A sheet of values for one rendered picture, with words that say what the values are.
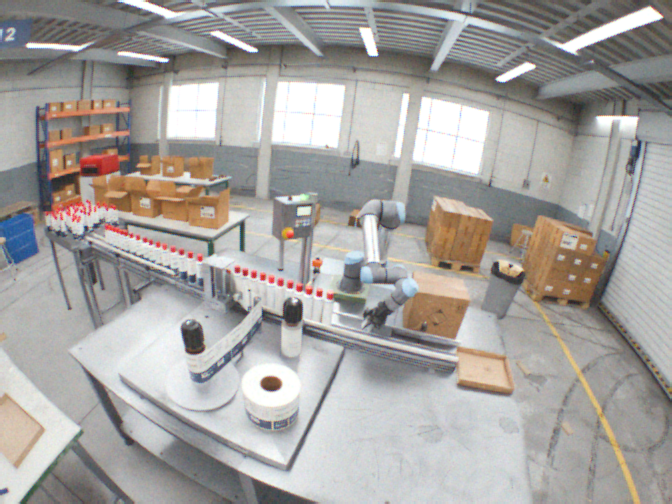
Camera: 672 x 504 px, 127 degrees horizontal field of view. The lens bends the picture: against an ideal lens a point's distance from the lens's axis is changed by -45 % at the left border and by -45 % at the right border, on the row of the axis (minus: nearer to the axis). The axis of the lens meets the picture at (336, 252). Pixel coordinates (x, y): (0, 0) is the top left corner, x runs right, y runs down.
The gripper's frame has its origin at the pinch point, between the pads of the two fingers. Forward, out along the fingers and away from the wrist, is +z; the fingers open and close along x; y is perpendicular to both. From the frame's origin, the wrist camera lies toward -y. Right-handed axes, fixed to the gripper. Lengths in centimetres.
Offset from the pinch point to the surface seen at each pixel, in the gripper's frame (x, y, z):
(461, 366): 52, 0, -18
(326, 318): -16.6, 2.5, 8.4
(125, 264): -144, 5, 93
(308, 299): -29.5, 3.3, 5.9
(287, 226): -59, -1, -15
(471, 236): 110, -338, -22
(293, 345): -22.7, 32.0, 7.7
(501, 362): 73, -10, -31
